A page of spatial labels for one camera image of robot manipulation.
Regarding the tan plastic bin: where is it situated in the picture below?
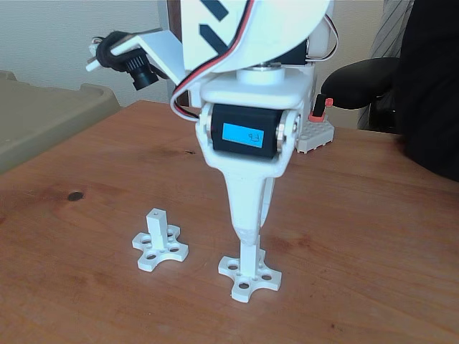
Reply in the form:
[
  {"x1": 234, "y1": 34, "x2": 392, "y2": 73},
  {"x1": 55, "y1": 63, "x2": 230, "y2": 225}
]
[{"x1": 0, "y1": 70, "x2": 121, "y2": 176}]

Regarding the black camera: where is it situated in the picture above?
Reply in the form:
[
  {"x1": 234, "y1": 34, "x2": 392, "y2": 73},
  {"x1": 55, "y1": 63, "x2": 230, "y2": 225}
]
[{"x1": 124, "y1": 53, "x2": 160, "y2": 92}]

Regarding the grey striped cloth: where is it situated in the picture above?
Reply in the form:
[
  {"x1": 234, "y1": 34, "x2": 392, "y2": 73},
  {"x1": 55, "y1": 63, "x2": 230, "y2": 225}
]
[{"x1": 369, "y1": 0, "x2": 417, "y2": 60}]

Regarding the person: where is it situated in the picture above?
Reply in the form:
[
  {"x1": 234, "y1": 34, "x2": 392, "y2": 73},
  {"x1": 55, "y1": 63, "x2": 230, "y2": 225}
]
[{"x1": 393, "y1": 0, "x2": 459, "y2": 181}]

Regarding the white red servo cable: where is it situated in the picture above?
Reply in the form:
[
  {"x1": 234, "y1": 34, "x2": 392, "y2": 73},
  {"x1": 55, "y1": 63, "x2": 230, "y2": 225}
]
[
  {"x1": 169, "y1": 0, "x2": 260, "y2": 121},
  {"x1": 314, "y1": 15, "x2": 341, "y2": 62}
]

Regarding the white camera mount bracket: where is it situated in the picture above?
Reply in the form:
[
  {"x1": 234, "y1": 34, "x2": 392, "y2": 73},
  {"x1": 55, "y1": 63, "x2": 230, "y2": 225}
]
[{"x1": 85, "y1": 27, "x2": 188, "y2": 85}]

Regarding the orange and black clamp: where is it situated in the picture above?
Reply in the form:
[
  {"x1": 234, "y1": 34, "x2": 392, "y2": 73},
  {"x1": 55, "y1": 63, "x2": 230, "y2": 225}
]
[{"x1": 308, "y1": 93, "x2": 335, "y2": 124}]

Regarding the white cross-base post stand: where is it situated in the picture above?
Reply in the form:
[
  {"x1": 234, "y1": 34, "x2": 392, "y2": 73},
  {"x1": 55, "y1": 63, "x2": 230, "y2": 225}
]
[
  {"x1": 131, "y1": 208, "x2": 190, "y2": 272},
  {"x1": 217, "y1": 242, "x2": 283, "y2": 304}
]

